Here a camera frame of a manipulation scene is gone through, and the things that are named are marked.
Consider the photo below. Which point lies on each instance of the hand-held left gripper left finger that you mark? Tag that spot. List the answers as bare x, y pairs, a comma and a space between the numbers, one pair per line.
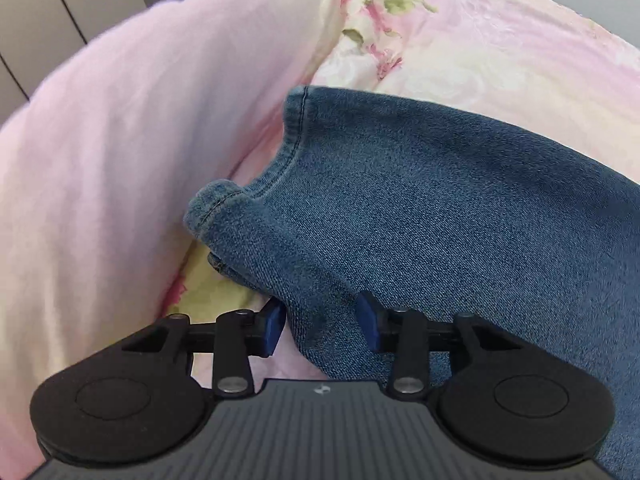
274, 329

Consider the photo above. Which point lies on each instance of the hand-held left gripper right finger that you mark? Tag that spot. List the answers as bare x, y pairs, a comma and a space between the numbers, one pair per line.
367, 322

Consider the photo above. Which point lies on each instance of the blue denim pants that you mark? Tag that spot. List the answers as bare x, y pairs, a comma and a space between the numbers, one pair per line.
425, 210

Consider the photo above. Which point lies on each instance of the plain pink quilt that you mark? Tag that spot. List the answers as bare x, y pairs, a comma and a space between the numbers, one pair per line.
125, 160

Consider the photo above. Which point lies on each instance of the pink floral bed sheet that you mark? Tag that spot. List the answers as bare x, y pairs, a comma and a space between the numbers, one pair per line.
500, 50

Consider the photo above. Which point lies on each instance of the grey wardrobe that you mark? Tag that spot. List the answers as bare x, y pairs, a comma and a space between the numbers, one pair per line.
60, 5

